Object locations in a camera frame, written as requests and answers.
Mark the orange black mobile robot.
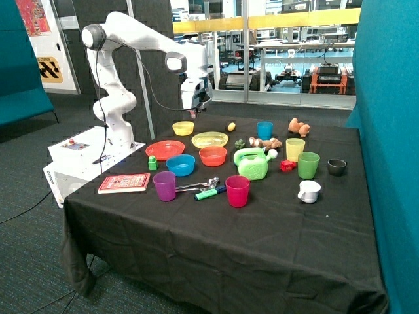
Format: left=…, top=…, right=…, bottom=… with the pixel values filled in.
left=301, top=63, right=355, bottom=96

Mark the yellow plastic plate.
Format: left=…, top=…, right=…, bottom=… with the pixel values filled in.
left=191, top=131, right=229, bottom=149

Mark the brown white plush dog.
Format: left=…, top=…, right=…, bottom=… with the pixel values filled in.
left=249, top=137, right=283, bottom=152

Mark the metal spoon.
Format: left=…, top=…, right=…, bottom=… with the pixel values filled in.
left=176, top=177, right=219, bottom=190
left=176, top=185, right=215, bottom=193

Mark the pink plastic cup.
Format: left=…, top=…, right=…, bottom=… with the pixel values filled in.
left=225, top=175, right=250, bottom=208

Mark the yellow black sign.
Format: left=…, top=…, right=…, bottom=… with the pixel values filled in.
left=37, top=56, right=63, bottom=84

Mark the yellow plastic bowl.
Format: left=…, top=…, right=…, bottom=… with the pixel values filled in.
left=172, top=121, right=194, bottom=136

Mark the black tablecloth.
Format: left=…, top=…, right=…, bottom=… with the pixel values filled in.
left=60, top=126, right=389, bottom=313

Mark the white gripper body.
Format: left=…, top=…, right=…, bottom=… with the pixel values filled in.
left=181, top=78, right=213, bottom=110

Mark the teal partition wall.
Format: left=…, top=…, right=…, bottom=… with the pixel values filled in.
left=346, top=1, right=418, bottom=313

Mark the purple plastic cup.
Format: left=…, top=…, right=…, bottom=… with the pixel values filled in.
left=153, top=171, right=176, bottom=201

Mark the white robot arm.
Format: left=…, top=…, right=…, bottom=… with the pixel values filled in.
left=82, top=12, right=212, bottom=152

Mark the black marker pen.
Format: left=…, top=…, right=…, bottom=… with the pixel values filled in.
left=92, top=155, right=111, bottom=164

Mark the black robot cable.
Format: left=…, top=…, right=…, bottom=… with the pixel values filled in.
left=0, top=37, right=191, bottom=225

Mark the black small cup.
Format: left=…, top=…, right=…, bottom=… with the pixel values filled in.
left=327, top=159, right=347, bottom=177

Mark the red book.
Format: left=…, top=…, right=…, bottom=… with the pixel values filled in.
left=98, top=173, right=151, bottom=194

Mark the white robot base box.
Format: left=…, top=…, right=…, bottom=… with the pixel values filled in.
left=43, top=126, right=144, bottom=208

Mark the green highlighter marker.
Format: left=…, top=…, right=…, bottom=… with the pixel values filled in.
left=194, top=185, right=227, bottom=201

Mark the yellow plastic cup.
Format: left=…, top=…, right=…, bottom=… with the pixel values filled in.
left=285, top=138, right=305, bottom=162

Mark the red poster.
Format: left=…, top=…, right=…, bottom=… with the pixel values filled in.
left=15, top=0, right=52, bottom=37

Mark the green plastic cup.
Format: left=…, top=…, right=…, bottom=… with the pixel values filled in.
left=297, top=152, right=320, bottom=180

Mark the green toy watering can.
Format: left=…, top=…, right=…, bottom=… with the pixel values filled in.
left=233, top=147, right=278, bottom=181

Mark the orange plastic plate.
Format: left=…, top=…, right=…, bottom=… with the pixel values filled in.
left=145, top=140, right=185, bottom=161

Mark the yellow toy potato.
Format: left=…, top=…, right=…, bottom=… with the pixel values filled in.
left=227, top=122, right=236, bottom=132

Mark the green toy pepper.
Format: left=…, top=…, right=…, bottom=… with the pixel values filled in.
left=234, top=139, right=246, bottom=150

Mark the blue plastic bowl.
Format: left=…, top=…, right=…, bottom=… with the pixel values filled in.
left=166, top=154, right=196, bottom=177

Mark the teal sofa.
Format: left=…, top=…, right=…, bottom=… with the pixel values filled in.
left=0, top=0, right=54, bottom=126

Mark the white ceramic mug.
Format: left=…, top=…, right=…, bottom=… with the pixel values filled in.
left=297, top=180, right=321, bottom=204

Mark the green toy block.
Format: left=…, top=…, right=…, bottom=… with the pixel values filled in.
left=148, top=155, right=158, bottom=171

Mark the orange plastic bowl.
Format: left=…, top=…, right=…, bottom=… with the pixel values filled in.
left=199, top=146, right=227, bottom=167

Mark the red toy block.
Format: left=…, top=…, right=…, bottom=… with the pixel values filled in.
left=280, top=160, right=297, bottom=172

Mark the orange plush teddy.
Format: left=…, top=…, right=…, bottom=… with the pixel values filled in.
left=288, top=118, right=310, bottom=138

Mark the blue plastic cup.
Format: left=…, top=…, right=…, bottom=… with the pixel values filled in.
left=257, top=121, right=273, bottom=140

